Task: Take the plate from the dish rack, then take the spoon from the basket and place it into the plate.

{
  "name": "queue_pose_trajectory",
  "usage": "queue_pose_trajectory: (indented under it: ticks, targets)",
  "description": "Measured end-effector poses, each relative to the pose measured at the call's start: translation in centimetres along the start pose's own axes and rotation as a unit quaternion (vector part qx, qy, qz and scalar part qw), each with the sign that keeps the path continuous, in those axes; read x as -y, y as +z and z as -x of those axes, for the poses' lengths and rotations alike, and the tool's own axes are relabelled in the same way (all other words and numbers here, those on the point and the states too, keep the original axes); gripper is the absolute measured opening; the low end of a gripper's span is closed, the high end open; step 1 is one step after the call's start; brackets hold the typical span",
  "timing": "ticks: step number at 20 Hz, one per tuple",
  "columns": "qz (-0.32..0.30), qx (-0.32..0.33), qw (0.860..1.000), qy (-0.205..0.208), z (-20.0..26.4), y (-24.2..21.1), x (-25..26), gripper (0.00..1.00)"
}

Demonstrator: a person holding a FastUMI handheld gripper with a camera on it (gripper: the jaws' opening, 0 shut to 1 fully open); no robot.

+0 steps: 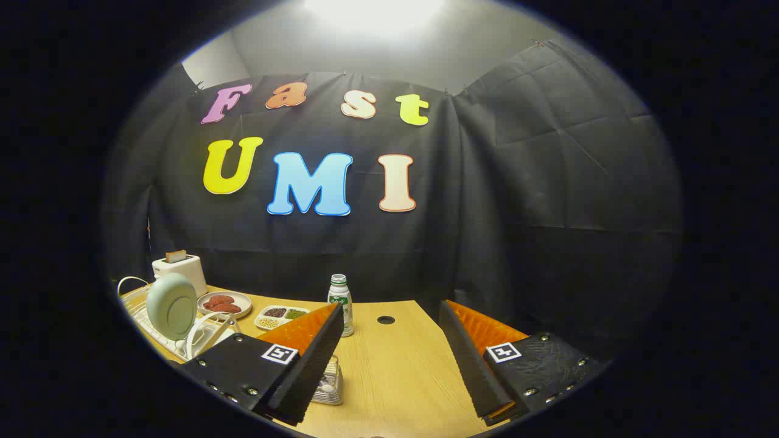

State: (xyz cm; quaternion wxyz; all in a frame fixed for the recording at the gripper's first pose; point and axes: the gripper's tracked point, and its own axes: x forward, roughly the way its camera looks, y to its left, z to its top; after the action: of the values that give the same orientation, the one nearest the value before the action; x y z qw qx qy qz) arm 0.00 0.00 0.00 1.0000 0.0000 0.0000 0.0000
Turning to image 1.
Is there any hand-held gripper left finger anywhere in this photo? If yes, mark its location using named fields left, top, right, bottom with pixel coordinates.
left=180, top=302, right=346, bottom=428

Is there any white toaster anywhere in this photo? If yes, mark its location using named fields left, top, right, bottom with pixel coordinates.
left=152, top=254, right=209, bottom=299

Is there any light green plate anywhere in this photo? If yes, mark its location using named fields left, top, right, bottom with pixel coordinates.
left=146, top=273, right=198, bottom=341

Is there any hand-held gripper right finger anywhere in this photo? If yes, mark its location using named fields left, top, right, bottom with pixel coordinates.
left=438, top=299, right=611, bottom=428

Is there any metal wire basket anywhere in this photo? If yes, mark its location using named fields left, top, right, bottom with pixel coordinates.
left=310, top=355, right=344, bottom=406

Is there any grey plate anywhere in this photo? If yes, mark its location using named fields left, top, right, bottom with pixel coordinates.
left=197, top=291, right=253, bottom=320

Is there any white drink bottle green label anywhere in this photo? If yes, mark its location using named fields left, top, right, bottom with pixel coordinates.
left=327, top=274, right=355, bottom=338

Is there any white divided bean tray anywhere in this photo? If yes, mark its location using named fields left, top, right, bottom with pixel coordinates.
left=254, top=305, right=311, bottom=332

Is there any white wire dish rack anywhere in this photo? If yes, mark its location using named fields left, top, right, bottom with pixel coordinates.
left=117, top=276, right=241, bottom=363

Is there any black backdrop cloth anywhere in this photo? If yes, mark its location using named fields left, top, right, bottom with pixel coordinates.
left=100, top=40, right=685, bottom=366

